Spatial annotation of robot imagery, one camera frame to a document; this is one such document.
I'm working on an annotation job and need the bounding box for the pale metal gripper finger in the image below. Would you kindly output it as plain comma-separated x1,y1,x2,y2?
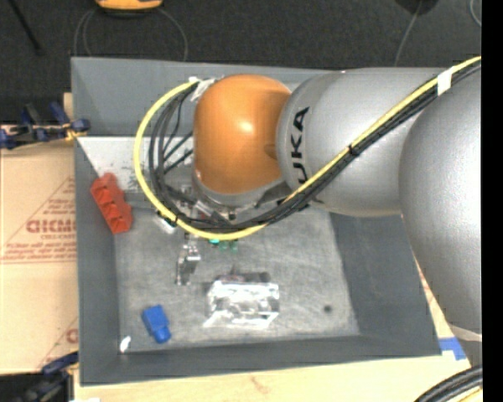
174,259,194,287
183,243,203,264

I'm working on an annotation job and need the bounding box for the blue plastic block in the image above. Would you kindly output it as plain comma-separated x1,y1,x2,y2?
140,304,173,344

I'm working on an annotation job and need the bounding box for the red flat block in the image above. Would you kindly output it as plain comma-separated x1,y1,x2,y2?
90,172,134,235

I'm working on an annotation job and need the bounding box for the clear plastic box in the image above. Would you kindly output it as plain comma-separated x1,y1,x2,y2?
203,271,282,329

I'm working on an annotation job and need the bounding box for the brown cardboard board, red print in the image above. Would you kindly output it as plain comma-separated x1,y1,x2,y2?
0,135,80,377

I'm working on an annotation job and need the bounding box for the grey metal bin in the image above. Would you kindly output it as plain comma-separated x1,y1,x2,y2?
70,56,444,387

